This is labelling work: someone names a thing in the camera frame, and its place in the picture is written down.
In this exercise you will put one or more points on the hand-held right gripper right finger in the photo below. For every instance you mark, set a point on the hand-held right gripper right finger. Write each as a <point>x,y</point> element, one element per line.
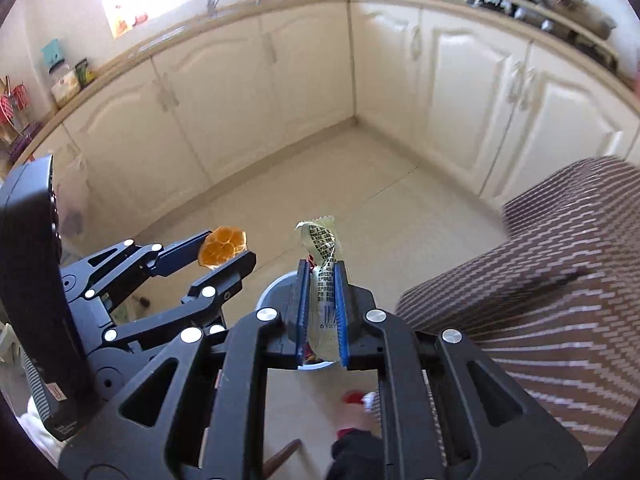
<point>341,310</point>

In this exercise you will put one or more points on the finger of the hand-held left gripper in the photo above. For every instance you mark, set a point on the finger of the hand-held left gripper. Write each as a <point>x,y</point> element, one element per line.
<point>225,277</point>
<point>175,255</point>

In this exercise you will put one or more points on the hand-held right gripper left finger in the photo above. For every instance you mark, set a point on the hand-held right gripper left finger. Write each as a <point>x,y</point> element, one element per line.
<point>302,310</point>

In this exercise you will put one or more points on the orange snack wrapper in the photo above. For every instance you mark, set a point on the orange snack wrapper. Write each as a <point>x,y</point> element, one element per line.
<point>222,247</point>

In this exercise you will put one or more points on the pale green printed wrapper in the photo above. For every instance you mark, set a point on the pale green printed wrapper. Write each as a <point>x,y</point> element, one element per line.
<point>324,255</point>

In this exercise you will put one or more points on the person's foot in red slipper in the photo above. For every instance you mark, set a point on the person's foot in red slipper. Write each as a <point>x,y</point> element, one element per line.
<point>357,412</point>

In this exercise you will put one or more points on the person's dark trouser leg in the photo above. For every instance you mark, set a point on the person's dark trouser leg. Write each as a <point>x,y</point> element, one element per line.
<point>355,455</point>

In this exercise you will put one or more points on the red dish rack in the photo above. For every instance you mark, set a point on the red dish rack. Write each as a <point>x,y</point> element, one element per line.
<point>12,115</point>

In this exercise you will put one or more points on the wooden chair leg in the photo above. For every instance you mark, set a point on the wooden chair leg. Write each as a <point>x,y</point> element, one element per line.
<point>282,457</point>

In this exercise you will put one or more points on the teal lid storage jar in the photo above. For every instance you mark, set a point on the teal lid storage jar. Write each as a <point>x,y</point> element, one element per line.
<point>62,80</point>

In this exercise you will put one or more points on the green packet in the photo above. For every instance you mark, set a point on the green packet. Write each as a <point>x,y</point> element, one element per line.
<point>85,72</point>

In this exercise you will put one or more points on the cream kitchen cabinets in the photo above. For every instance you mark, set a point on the cream kitchen cabinets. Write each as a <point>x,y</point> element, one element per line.
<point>300,70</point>

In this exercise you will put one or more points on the black gas hob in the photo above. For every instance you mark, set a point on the black gas hob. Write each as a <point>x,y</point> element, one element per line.
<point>530,15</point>

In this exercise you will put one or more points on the steel pan with lid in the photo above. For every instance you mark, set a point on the steel pan with lid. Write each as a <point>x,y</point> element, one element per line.
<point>580,12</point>

